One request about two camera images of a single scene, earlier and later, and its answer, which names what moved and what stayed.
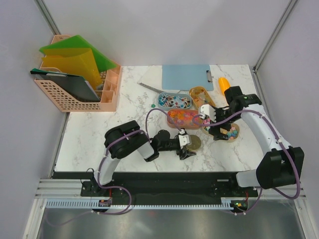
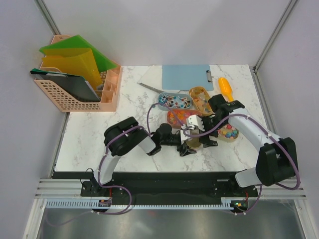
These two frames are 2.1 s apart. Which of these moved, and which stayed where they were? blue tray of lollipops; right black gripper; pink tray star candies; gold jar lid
Moved: right black gripper
Stayed: blue tray of lollipops; pink tray star candies; gold jar lid
